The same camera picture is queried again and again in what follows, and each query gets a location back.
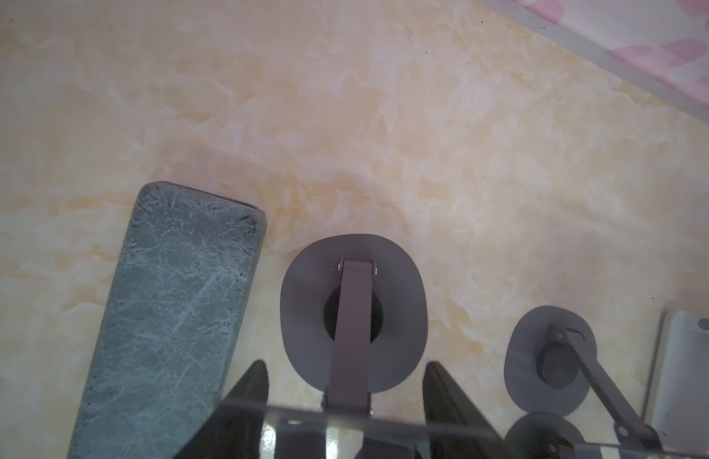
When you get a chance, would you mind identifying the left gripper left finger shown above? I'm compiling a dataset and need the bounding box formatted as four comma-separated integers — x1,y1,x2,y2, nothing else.
174,360,270,459

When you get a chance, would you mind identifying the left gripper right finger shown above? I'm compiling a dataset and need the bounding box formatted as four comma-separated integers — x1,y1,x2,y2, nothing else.
423,361,517,458

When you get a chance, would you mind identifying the phone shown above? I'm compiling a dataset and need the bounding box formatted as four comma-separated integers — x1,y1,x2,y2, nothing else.
218,399,513,458

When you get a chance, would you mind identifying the grey stand of blue phone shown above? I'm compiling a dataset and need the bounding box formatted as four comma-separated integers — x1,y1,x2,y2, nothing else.
505,412,585,459

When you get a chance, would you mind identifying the empty purple phone stand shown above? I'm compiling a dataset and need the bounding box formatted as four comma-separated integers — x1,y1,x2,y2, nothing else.
504,305,662,451

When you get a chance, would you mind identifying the white stand centre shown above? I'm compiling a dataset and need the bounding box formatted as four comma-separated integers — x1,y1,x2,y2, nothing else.
643,310,709,454

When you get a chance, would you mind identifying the grey stone block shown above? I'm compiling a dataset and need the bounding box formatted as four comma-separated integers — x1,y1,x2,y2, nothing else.
68,182,267,458

